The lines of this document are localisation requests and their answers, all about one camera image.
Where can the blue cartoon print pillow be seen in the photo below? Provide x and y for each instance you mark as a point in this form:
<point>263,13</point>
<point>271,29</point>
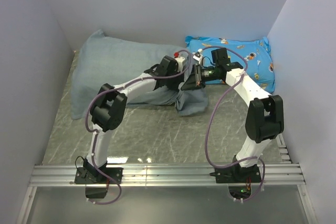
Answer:
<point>255,55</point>

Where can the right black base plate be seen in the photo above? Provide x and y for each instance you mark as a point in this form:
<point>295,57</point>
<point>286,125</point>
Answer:
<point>240,180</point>

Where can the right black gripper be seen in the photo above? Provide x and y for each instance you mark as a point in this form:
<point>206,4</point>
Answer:
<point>195,81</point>

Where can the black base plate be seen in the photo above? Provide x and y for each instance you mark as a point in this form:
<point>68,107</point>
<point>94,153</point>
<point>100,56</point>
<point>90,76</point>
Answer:
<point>240,180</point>
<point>97,183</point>

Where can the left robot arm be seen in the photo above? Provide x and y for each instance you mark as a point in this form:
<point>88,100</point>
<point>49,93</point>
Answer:
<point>106,110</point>

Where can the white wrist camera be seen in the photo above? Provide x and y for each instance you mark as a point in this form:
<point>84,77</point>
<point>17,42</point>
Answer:
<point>198,57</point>
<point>181,60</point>

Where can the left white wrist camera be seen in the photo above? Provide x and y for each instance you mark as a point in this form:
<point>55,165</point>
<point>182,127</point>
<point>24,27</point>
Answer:
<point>181,60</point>

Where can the aluminium mounting rail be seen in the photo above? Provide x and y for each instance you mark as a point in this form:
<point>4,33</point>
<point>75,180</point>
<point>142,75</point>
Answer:
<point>161,175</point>

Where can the right side aluminium rail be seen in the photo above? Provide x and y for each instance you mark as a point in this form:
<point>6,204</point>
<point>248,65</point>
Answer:
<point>276,152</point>

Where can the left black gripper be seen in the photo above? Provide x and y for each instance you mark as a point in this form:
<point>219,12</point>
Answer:
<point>175,86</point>

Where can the grey-blue pillowcase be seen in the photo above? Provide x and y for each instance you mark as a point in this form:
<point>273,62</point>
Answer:
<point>104,59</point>

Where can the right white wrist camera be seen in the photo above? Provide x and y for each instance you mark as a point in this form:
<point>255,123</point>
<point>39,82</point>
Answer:
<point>198,57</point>

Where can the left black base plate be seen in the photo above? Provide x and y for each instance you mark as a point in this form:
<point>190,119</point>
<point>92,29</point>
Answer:
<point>97,183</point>

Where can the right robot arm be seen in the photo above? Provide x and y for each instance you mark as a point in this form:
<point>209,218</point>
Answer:
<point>265,119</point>

